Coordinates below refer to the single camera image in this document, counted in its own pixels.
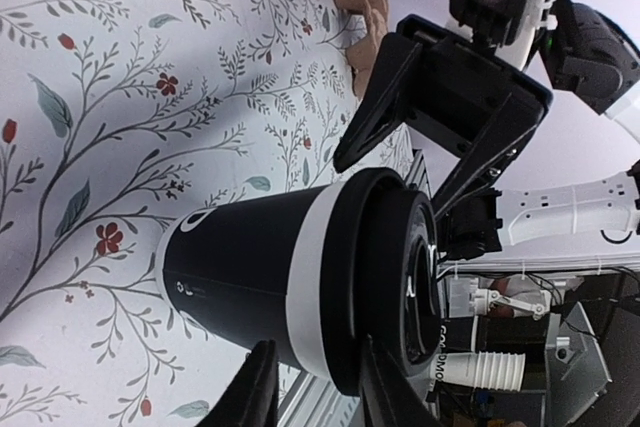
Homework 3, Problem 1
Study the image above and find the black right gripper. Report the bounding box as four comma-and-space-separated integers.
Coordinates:
333, 15, 553, 220

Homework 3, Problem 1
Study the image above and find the background stack of cups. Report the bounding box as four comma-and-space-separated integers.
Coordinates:
429, 352, 526, 392

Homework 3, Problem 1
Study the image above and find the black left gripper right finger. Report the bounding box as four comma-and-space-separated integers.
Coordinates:
360, 336, 442, 427

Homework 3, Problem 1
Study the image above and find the black paper coffee cup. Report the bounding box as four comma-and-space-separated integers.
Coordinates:
155, 182, 344, 378

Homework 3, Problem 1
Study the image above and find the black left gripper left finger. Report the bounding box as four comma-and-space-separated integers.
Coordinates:
203, 340, 279, 427

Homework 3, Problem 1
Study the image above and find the floral tablecloth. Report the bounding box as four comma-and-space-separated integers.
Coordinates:
0, 0, 416, 427

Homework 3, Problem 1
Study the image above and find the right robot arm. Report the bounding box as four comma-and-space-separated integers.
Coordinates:
334, 0, 639, 261

